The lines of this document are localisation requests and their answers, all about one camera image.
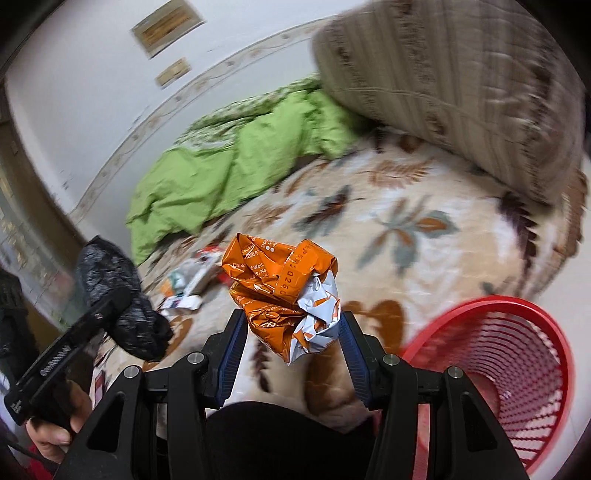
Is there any red plastic mesh basket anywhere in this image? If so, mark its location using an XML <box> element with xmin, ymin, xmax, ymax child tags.
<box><xmin>399</xmin><ymin>296</ymin><xmax>575</xmax><ymax>478</ymax></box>

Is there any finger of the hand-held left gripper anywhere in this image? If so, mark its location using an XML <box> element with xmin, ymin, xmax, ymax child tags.
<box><xmin>89</xmin><ymin>286</ymin><xmax>136</xmax><ymax>332</ymax></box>

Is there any striped brown floral cushion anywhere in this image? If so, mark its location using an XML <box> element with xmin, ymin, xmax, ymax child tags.
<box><xmin>311</xmin><ymin>0</ymin><xmax>588</xmax><ymax>207</ymax></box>

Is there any leaf-patterned plush blanket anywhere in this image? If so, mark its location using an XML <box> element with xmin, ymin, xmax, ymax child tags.
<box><xmin>90</xmin><ymin>134</ymin><xmax>589</xmax><ymax>425</ymax></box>

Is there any black plastic bag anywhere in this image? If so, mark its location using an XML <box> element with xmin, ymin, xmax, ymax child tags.
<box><xmin>75</xmin><ymin>235</ymin><xmax>174</xmax><ymax>363</ymax></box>

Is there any crumpled white paper wrapper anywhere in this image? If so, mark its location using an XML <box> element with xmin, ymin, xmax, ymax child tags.
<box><xmin>158</xmin><ymin>294</ymin><xmax>205</xmax><ymax>320</ymax></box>

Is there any orange cardboard box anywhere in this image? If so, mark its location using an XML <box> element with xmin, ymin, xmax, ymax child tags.
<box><xmin>185</xmin><ymin>264</ymin><xmax>223</xmax><ymax>296</ymax></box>

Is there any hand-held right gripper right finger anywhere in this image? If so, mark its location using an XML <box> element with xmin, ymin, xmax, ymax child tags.
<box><xmin>339</xmin><ymin>311</ymin><xmax>532</xmax><ymax>480</ymax></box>

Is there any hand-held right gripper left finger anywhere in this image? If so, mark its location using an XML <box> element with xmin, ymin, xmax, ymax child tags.
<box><xmin>55</xmin><ymin>308</ymin><xmax>250</xmax><ymax>480</ymax></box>

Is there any orange foil wrapper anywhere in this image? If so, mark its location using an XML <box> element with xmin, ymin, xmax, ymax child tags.
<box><xmin>221</xmin><ymin>233</ymin><xmax>342</xmax><ymax>366</ymax></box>

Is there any black cable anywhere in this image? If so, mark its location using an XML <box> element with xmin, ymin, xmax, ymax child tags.
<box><xmin>0</xmin><ymin>440</ymin><xmax>51</xmax><ymax>464</ymax></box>

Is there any framed wall picture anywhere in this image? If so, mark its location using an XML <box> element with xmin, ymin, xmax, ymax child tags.
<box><xmin>131</xmin><ymin>0</ymin><xmax>206</xmax><ymax>58</ymax></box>

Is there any crumpled red wrapper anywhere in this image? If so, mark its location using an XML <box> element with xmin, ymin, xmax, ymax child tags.
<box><xmin>194</xmin><ymin>246</ymin><xmax>225</xmax><ymax>266</ymax></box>

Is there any person's left hand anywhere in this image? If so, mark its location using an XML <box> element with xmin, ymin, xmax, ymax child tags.
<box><xmin>25</xmin><ymin>381</ymin><xmax>94</xmax><ymax>464</ymax></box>

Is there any green quilt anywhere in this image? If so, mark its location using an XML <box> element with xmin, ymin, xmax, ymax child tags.
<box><xmin>126</xmin><ymin>76</ymin><xmax>370</xmax><ymax>266</ymax></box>

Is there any small wall plaque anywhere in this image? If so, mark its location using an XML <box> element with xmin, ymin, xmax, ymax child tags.
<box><xmin>154</xmin><ymin>57</ymin><xmax>192</xmax><ymax>89</ymax></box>

